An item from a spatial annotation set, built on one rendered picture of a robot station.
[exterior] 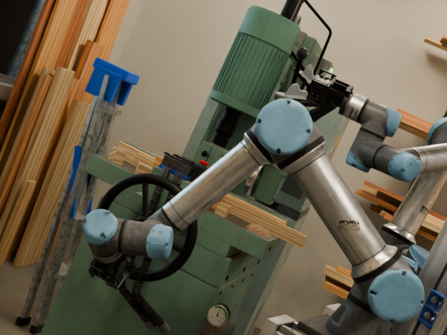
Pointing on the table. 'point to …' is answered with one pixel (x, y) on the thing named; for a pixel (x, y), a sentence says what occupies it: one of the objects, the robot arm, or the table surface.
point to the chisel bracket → (215, 151)
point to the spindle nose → (225, 127)
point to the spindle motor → (255, 61)
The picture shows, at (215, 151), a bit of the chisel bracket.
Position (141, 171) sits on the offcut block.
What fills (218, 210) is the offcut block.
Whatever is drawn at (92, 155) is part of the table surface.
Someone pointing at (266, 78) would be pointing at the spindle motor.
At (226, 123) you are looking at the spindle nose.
